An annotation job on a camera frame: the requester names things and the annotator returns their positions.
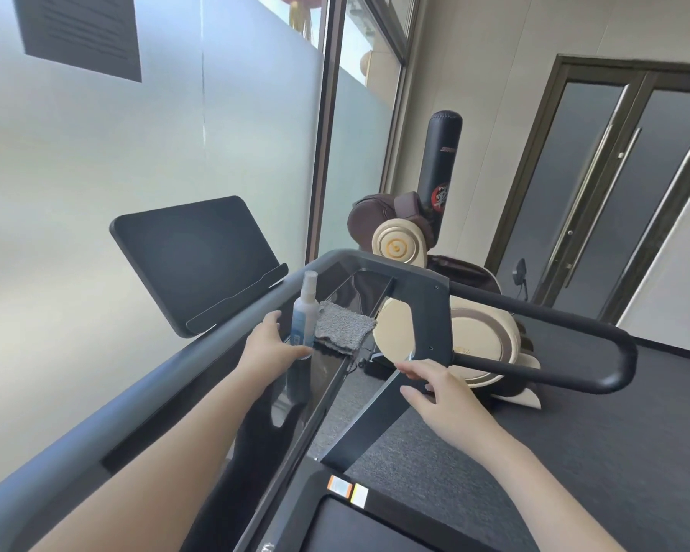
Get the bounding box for person's left hand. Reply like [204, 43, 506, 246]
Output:
[235, 310, 314, 406]

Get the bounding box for large red lantern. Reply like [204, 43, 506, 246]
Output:
[273, 0, 329, 41]

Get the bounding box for person's right forearm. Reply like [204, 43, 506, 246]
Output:
[474, 433, 628, 552]

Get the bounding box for small black stand device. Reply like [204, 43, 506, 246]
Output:
[511, 258, 531, 303]

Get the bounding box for white blue spray bottle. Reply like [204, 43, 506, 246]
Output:
[290, 271, 321, 351]

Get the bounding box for grey fluffy cloth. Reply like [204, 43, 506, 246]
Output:
[313, 301, 379, 357]

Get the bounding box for dark glass double door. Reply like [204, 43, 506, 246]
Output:
[485, 53, 690, 328]

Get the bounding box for person's left forearm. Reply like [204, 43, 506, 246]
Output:
[31, 367, 265, 552]

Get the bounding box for grey instruction poster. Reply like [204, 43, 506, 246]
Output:
[11, 0, 143, 84]

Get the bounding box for black console screen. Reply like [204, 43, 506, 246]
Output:
[109, 195, 290, 340]

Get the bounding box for person's right hand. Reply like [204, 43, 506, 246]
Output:
[395, 359, 510, 464]

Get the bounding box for black punching bag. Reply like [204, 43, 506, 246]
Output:
[416, 110, 464, 245]

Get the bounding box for dark grey treadmill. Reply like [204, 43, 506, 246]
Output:
[0, 195, 639, 552]

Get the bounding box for beige brown massage chair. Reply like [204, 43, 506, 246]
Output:
[347, 192, 544, 410]

